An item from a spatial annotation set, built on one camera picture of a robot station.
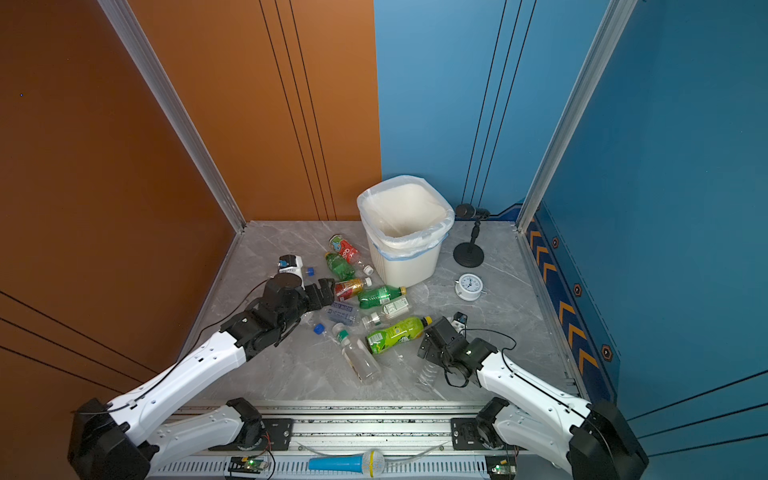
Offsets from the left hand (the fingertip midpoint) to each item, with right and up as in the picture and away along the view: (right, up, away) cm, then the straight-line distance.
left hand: (323, 281), depth 79 cm
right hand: (+29, -21, +4) cm, 36 cm away
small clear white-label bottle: (+18, -10, +10) cm, 23 cm away
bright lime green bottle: (+20, -16, +5) cm, 26 cm away
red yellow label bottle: (+4, -4, +16) cm, 17 cm away
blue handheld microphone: (+14, -39, -13) cm, 44 cm away
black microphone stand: (+47, +7, +29) cm, 56 cm away
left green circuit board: (-16, -43, -8) cm, 47 cm away
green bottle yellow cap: (+13, -7, +15) cm, 21 cm away
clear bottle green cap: (+10, -22, +3) cm, 24 cm away
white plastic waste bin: (+23, +19, +22) cm, 37 cm away
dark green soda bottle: (0, +2, +26) cm, 26 cm away
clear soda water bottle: (+4, -11, +10) cm, 15 cm away
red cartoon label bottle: (+3, +8, +26) cm, 27 cm away
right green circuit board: (+45, -44, -8) cm, 63 cm away
